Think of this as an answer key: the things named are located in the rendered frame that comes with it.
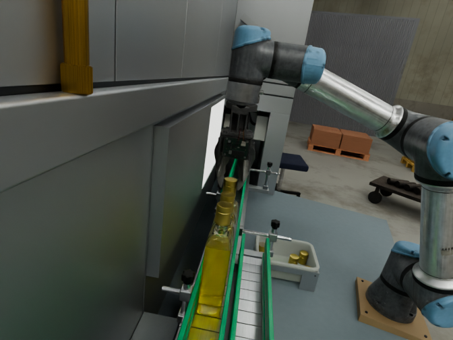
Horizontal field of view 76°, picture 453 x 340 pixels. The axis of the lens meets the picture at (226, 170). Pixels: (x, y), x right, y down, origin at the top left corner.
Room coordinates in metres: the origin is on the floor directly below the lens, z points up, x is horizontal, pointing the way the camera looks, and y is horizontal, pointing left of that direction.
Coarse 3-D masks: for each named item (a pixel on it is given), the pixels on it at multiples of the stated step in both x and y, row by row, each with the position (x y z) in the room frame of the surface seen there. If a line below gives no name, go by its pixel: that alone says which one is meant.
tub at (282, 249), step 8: (256, 240) 0.96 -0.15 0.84; (264, 240) 1.00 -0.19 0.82; (280, 240) 1.00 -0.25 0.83; (296, 240) 1.00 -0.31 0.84; (256, 248) 0.91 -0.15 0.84; (280, 248) 1.00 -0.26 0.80; (288, 248) 0.99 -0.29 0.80; (296, 248) 0.99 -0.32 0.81; (304, 248) 0.99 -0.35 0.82; (312, 248) 0.96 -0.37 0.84; (280, 256) 0.98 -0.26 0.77; (288, 256) 0.99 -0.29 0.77; (312, 256) 0.92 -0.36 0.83; (280, 264) 0.84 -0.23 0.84; (288, 264) 0.84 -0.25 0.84; (296, 264) 0.84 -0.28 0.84; (312, 264) 0.89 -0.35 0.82
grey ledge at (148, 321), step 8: (144, 312) 0.52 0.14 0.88; (144, 320) 0.50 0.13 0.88; (152, 320) 0.50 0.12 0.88; (160, 320) 0.51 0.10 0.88; (168, 320) 0.51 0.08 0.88; (176, 320) 0.51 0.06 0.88; (136, 328) 0.48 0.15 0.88; (144, 328) 0.48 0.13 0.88; (152, 328) 0.48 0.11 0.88; (160, 328) 0.49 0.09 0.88; (168, 328) 0.49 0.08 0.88; (176, 328) 0.49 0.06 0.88; (136, 336) 0.46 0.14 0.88; (144, 336) 0.46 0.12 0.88; (152, 336) 0.46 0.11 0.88; (160, 336) 0.47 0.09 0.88; (168, 336) 0.47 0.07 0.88
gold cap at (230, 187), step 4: (224, 180) 0.67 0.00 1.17; (228, 180) 0.67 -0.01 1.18; (232, 180) 0.67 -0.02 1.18; (236, 180) 0.68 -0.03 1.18; (224, 184) 0.67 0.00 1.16; (228, 184) 0.67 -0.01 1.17; (232, 184) 0.67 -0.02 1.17; (236, 184) 0.67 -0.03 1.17; (224, 188) 0.67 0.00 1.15; (228, 188) 0.67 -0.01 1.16; (232, 188) 0.67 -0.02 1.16; (236, 188) 0.68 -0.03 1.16
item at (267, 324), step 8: (264, 248) 0.77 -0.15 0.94; (264, 256) 0.75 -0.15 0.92; (264, 264) 0.72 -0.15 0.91; (264, 272) 0.69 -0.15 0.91; (264, 280) 0.65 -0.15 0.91; (264, 288) 0.62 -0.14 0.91; (264, 296) 0.59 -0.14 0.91; (264, 304) 0.57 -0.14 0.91; (264, 312) 0.54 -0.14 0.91; (272, 312) 0.49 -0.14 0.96; (264, 320) 0.52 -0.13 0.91; (272, 320) 0.47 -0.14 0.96; (264, 328) 0.50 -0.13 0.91; (272, 328) 0.45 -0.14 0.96; (264, 336) 0.48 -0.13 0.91; (272, 336) 0.43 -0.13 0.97
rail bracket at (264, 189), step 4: (268, 164) 1.44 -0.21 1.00; (268, 168) 1.45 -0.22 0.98; (264, 172) 1.45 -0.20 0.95; (268, 172) 1.44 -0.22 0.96; (272, 172) 1.45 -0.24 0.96; (268, 176) 1.45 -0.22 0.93; (264, 184) 1.45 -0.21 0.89; (248, 188) 1.44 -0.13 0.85; (252, 188) 1.44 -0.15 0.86; (256, 188) 1.44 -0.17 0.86; (260, 188) 1.45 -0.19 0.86; (264, 188) 1.44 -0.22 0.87; (268, 188) 1.47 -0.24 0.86; (248, 192) 1.44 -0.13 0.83; (260, 192) 1.43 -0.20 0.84; (264, 192) 1.43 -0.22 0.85
